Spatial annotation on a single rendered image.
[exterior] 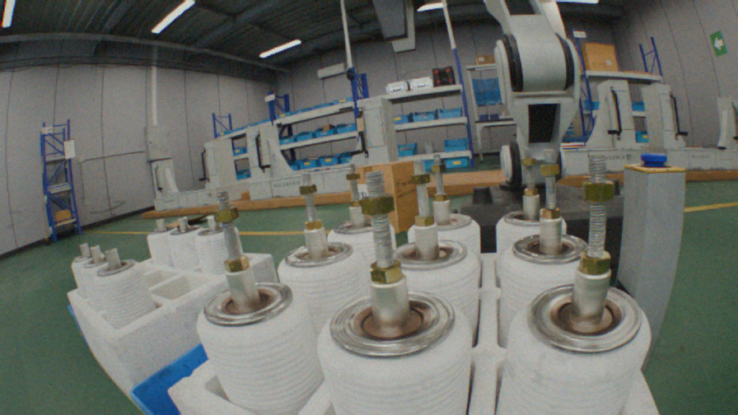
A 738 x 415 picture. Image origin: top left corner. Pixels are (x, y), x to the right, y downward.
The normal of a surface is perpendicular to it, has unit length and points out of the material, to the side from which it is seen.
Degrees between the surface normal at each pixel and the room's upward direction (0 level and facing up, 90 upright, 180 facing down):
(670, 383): 0
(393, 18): 90
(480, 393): 0
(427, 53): 90
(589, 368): 43
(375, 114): 90
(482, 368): 0
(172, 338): 90
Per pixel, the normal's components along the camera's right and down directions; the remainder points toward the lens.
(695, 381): -0.13, -0.98
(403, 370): -0.06, -0.61
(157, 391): 0.92, -0.09
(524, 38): -0.36, -0.35
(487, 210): -0.34, -0.55
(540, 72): -0.22, 0.70
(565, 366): -0.59, -0.58
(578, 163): -0.35, 0.20
